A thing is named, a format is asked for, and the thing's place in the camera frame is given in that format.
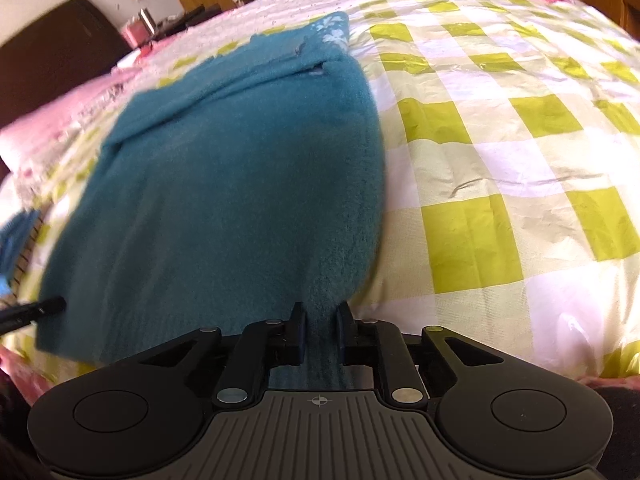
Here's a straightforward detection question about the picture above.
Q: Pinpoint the pink pillow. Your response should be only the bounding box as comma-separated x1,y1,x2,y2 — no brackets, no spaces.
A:
0,67,146,201

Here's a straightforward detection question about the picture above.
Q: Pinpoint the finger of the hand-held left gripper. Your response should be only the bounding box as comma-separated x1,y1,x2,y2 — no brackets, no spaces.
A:
0,296,67,335

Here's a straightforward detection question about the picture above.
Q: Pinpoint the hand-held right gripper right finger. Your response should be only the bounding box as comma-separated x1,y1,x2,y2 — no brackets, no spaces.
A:
335,301,506,406

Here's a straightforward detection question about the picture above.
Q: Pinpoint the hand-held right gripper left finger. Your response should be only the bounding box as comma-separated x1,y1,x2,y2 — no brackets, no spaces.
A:
135,302,308,407

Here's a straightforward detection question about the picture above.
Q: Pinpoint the dark wooden headboard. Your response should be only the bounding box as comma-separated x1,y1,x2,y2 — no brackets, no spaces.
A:
0,0,132,131

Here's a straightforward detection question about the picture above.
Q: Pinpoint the teal fuzzy sweater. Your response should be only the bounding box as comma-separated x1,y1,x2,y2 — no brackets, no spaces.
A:
36,10,388,391

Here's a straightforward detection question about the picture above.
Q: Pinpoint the yellow checked bed sheet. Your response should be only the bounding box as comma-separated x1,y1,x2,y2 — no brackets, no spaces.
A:
0,0,640,386

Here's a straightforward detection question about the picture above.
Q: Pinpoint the blue knit garment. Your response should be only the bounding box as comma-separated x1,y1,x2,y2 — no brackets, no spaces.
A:
0,208,42,288

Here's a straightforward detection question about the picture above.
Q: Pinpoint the pink basket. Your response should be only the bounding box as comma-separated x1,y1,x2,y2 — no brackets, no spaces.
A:
121,17,151,48

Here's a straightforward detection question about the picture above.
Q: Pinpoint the dark nightstand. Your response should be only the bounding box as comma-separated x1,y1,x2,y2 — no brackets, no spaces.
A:
152,4,223,41

